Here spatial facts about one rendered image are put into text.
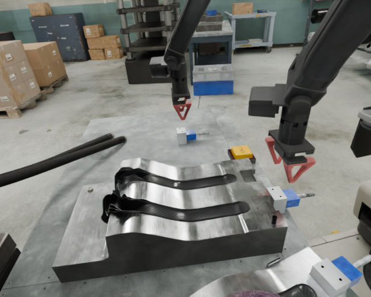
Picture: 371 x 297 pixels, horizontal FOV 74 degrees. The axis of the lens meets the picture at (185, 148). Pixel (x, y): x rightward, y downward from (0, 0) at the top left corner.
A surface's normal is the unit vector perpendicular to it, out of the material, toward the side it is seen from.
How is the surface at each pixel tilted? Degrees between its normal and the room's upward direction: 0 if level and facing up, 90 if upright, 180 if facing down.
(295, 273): 0
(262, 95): 36
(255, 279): 28
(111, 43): 88
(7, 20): 90
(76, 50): 90
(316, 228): 0
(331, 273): 0
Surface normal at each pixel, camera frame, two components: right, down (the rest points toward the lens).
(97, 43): -0.15, 0.50
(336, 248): -0.07, -0.84
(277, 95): -0.25, -0.38
